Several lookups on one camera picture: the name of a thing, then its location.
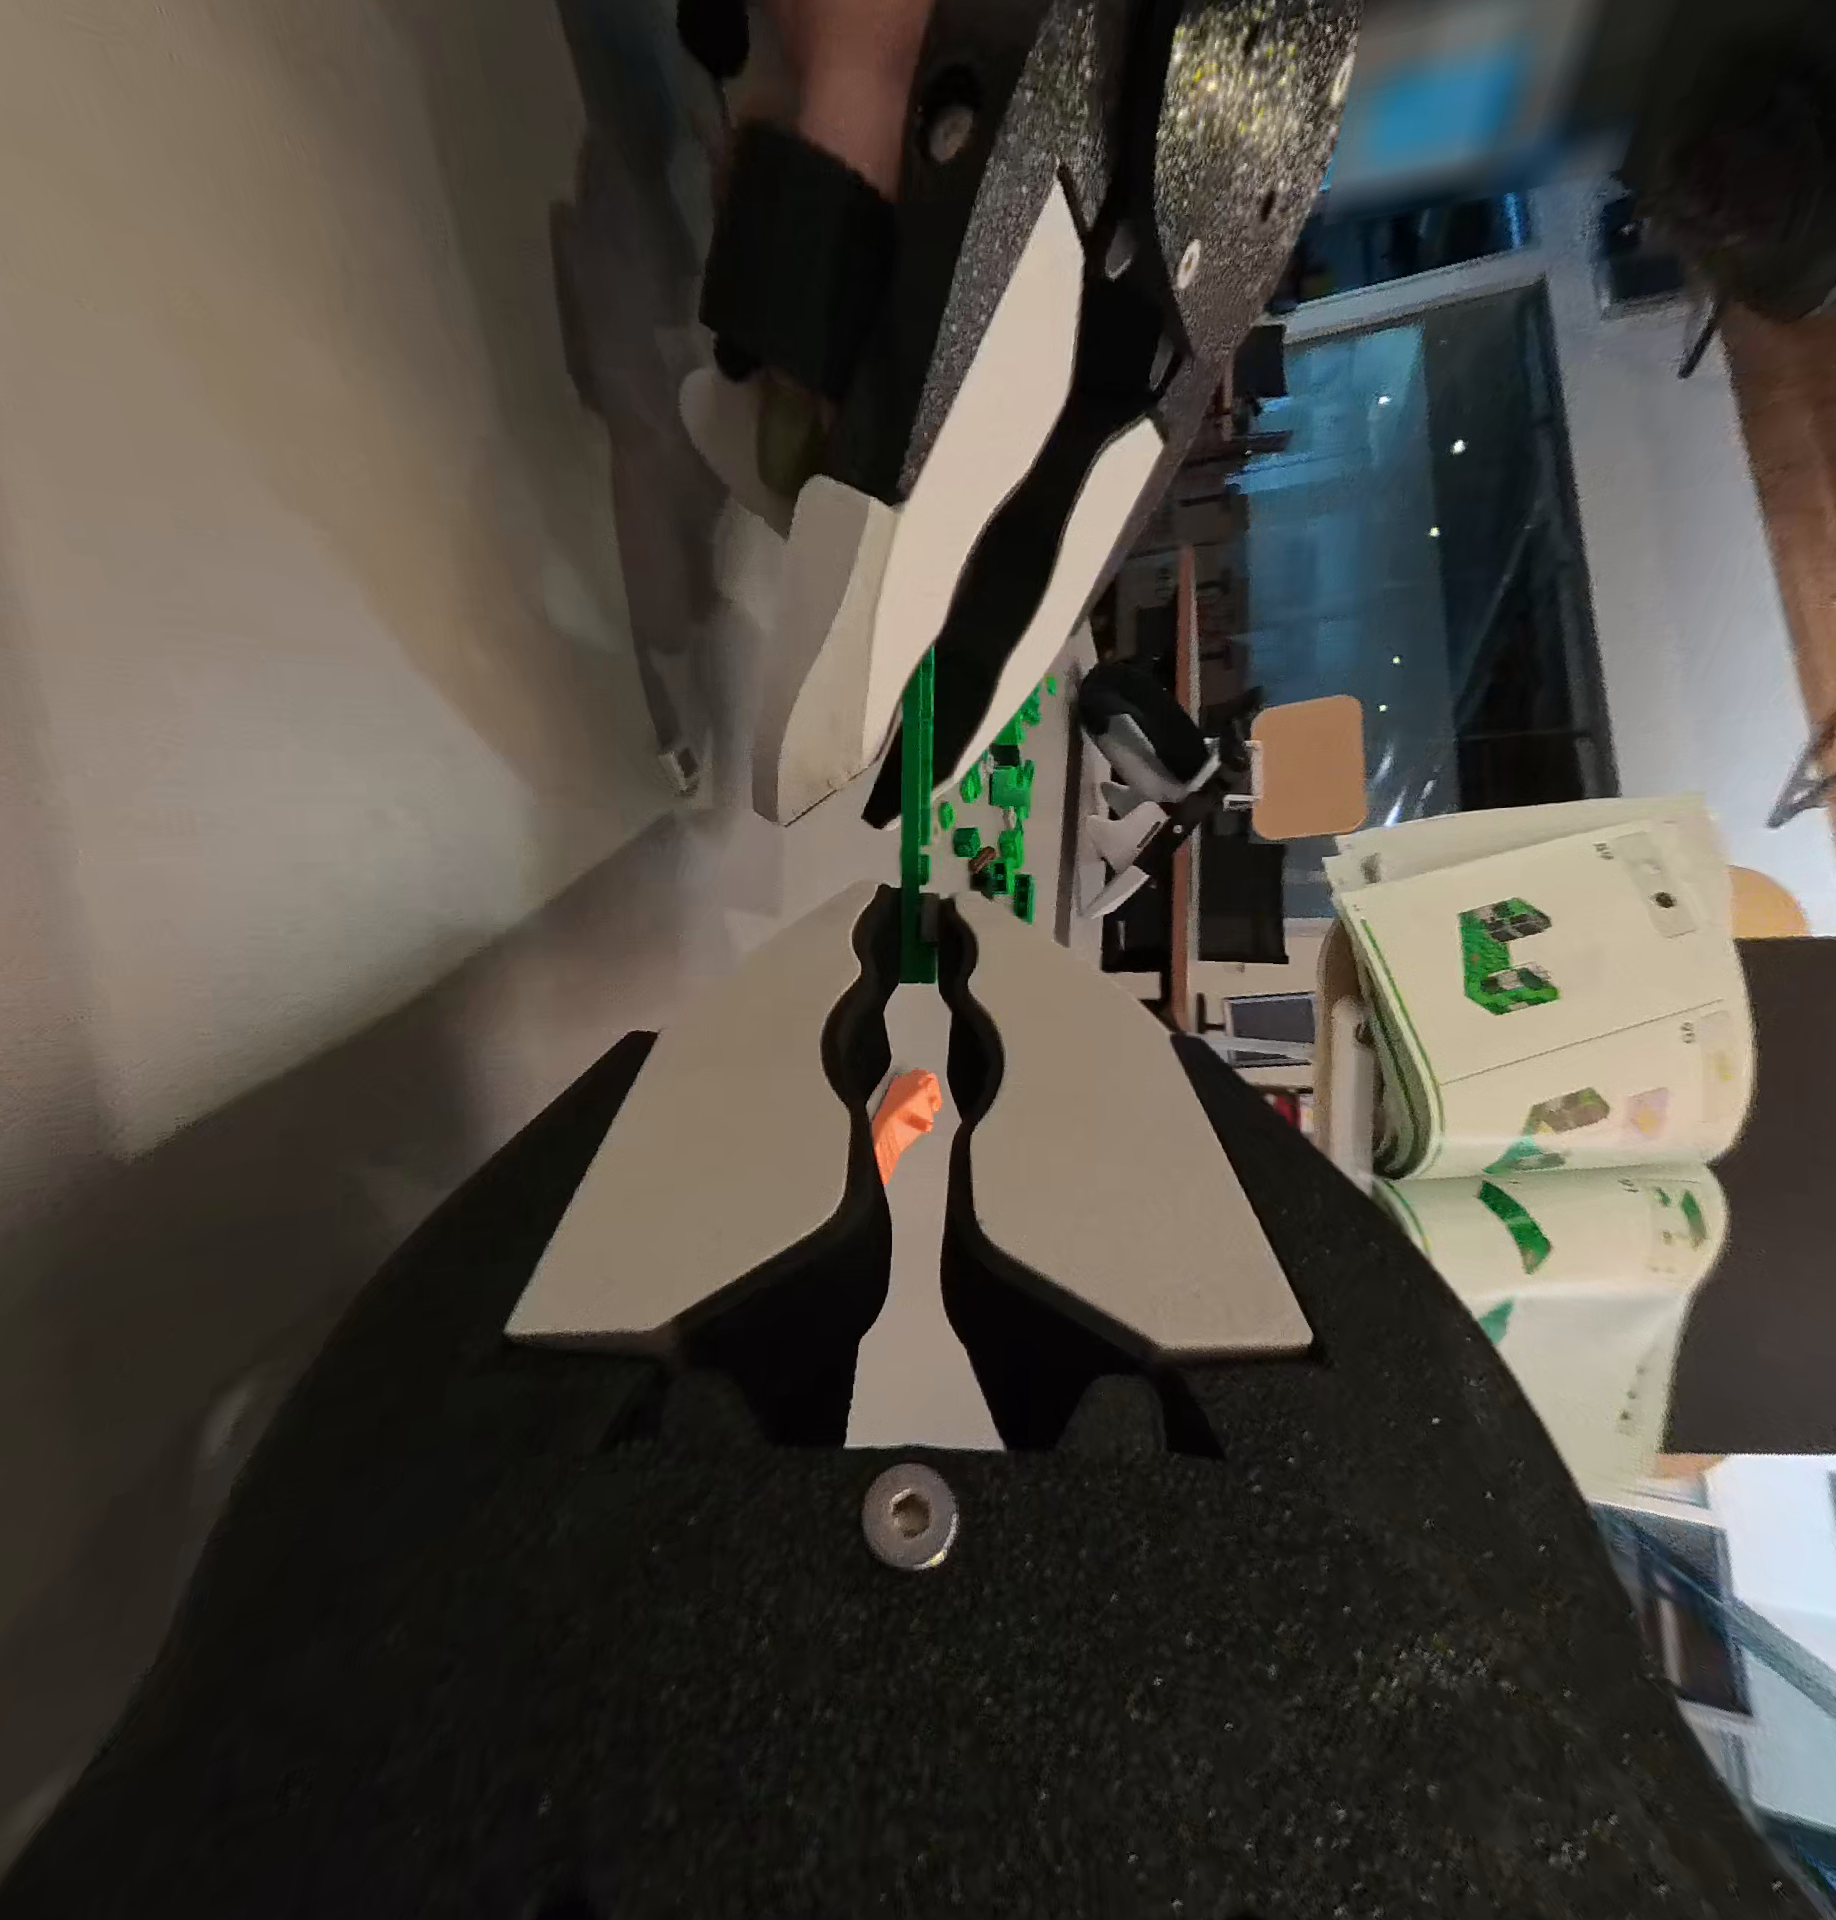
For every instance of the orange lego brick separator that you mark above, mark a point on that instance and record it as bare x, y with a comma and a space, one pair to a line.
903, 1118

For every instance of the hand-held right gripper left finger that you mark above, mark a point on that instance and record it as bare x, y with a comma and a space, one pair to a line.
708, 1171

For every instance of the black and white tool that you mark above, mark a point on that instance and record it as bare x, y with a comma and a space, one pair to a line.
1151, 735

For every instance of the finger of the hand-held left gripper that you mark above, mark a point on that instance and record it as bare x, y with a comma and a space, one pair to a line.
1091, 518
1023, 404

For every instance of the green lego base plate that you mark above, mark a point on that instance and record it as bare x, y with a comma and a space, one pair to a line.
918, 810

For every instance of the lego instruction booklet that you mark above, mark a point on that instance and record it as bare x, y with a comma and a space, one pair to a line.
1549, 1020

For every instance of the tan chair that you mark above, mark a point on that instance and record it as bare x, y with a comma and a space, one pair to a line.
1309, 764

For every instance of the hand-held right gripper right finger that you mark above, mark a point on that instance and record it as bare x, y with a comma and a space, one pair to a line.
1112, 1201

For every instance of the pile of loose lego pieces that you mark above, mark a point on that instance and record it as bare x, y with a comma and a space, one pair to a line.
1008, 781

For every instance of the person's left hand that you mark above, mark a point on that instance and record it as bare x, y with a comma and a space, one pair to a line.
858, 74

